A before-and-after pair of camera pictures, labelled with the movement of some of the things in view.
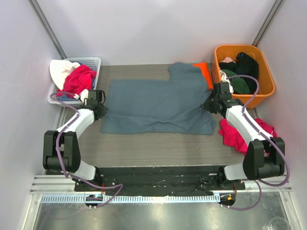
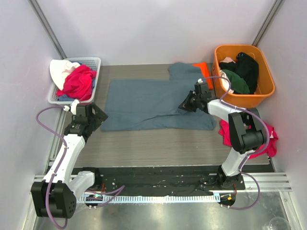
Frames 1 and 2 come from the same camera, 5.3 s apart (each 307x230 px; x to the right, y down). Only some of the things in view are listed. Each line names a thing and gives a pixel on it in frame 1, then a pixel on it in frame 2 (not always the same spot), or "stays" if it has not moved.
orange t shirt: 204,67 stays
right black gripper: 207,104 to 192,100
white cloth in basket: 58,70 stays
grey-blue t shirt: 171,106 stays
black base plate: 159,180 stays
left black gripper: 102,110 to 90,114
